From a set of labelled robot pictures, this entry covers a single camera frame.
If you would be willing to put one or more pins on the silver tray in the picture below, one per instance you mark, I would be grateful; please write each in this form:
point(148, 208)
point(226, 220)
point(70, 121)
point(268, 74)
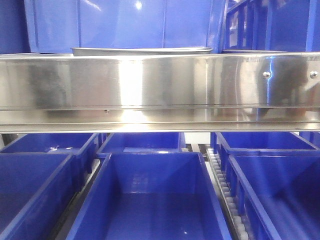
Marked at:
point(90, 51)

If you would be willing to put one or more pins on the blue bin rear centre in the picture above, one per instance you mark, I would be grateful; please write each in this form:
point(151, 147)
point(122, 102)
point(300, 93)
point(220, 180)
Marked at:
point(136, 142)

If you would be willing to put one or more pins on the blue bin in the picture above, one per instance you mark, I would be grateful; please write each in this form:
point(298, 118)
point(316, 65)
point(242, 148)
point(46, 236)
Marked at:
point(35, 189)
point(136, 142)
point(151, 196)
point(82, 145)
point(270, 143)
point(277, 197)

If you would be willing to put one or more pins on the blue bin lower centre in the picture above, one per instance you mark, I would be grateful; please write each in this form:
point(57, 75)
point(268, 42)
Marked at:
point(151, 196)

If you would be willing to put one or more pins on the blue bin rear right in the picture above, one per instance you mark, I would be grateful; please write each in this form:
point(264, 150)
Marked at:
point(270, 143)

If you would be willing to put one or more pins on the blue bin rear left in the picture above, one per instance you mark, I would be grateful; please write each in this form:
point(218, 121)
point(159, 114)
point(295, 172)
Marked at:
point(82, 145)

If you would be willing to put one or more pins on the blue bin lower right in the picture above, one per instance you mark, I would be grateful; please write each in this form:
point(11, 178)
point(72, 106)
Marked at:
point(277, 197)

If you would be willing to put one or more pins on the blue bin lower left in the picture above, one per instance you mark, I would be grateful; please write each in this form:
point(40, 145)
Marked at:
point(35, 189)

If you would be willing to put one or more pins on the large blue crate behind tray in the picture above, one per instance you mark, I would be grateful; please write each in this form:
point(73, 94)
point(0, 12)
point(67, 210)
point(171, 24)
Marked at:
point(56, 26)

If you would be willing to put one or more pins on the blue crate upper right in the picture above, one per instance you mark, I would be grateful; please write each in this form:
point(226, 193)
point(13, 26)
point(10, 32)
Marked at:
point(273, 25)

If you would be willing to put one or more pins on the blue crate upper left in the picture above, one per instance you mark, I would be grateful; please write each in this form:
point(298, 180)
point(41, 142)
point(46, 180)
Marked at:
point(13, 27)

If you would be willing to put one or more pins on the stainless steel shelf front rail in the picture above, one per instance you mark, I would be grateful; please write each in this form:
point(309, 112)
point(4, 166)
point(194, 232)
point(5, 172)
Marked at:
point(261, 91)

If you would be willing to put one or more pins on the white roller track rail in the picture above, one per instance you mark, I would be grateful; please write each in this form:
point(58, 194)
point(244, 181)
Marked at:
point(239, 229)

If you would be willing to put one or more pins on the metal divider rail left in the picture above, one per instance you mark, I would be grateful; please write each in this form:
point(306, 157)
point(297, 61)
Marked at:
point(67, 218)

